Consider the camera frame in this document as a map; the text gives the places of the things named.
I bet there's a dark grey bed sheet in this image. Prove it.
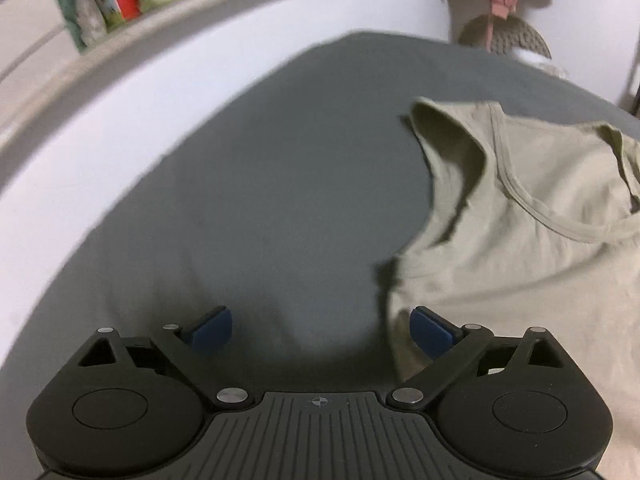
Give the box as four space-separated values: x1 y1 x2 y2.
0 31 640 480

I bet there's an olive green tank top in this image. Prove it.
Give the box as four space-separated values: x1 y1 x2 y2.
382 99 640 480

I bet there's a white object beside pouf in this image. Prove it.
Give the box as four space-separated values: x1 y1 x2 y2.
515 48 571 80

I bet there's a teal printed packet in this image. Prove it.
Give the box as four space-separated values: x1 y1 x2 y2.
48 0 109 54

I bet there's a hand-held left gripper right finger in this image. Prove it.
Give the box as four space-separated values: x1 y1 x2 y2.
386 305 566 410

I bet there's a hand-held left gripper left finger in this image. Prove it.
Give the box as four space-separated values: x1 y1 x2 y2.
76 306 249 409

